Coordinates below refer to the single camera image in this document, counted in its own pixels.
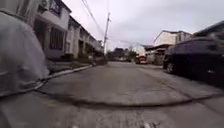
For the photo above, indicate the robot's own part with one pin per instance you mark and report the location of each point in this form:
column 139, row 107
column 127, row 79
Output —
column 146, row 125

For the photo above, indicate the trees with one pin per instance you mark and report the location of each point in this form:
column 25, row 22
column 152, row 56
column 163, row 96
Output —
column 118, row 54

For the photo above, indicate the car under grey cover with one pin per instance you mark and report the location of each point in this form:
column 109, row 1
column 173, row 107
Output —
column 20, row 56

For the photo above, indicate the utility pole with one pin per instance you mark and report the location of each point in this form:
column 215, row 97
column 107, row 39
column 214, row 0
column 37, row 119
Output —
column 106, row 33

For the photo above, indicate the dark parked car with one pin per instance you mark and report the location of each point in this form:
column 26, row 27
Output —
column 196, row 56

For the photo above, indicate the row of pale houses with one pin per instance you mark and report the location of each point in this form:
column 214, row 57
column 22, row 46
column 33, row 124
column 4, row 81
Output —
column 56, row 36

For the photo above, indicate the red vehicle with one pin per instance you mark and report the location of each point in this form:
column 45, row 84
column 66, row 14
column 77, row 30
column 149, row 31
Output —
column 142, row 59

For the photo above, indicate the grey concrete road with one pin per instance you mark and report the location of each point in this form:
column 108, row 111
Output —
column 116, row 83

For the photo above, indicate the pale two-storey building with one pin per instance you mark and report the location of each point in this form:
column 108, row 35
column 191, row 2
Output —
column 166, row 40

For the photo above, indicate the concrete kerb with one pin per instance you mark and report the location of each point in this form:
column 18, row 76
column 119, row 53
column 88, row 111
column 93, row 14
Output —
column 66, row 71

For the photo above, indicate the dark roofed building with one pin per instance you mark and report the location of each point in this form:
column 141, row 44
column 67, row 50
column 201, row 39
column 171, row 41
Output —
column 210, row 30

